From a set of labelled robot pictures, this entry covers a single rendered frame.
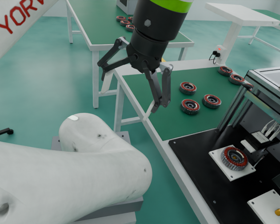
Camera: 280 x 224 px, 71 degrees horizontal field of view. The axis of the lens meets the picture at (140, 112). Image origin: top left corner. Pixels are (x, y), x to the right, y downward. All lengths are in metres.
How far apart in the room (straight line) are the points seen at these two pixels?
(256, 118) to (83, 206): 1.03
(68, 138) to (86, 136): 0.05
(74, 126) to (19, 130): 1.60
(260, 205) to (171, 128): 0.49
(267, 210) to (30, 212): 0.85
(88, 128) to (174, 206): 1.25
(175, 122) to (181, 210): 0.80
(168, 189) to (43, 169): 1.54
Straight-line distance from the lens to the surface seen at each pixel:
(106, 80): 0.51
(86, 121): 0.56
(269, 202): 0.98
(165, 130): 1.03
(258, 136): 0.97
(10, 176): 0.19
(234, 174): 0.96
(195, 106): 1.21
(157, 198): 1.66
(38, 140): 1.99
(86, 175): 0.28
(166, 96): 0.45
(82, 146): 0.51
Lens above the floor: 1.47
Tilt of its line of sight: 41 degrees down
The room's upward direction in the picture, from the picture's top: 11 degrees clockwise
